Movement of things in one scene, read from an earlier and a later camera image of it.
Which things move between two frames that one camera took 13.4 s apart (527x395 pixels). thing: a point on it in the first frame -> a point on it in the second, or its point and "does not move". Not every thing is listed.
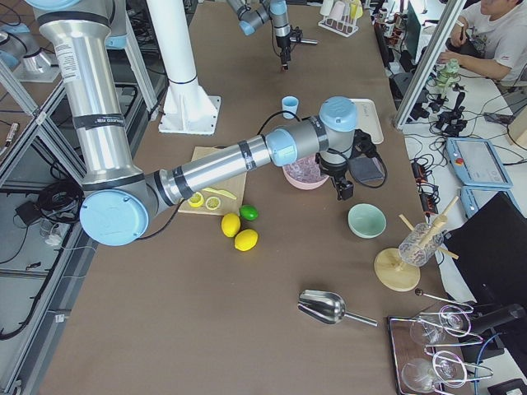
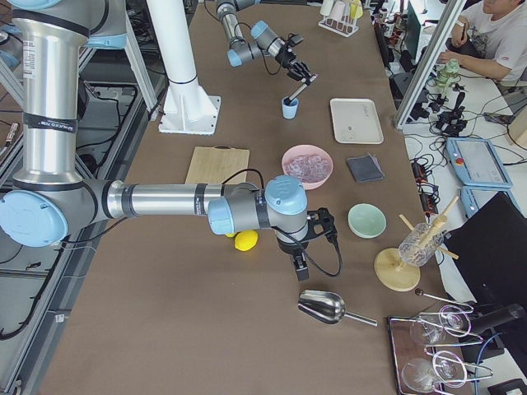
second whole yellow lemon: (245, 239) does not move
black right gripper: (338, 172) -> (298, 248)
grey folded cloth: (367, 169) does not move
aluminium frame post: (447, 21) does not move
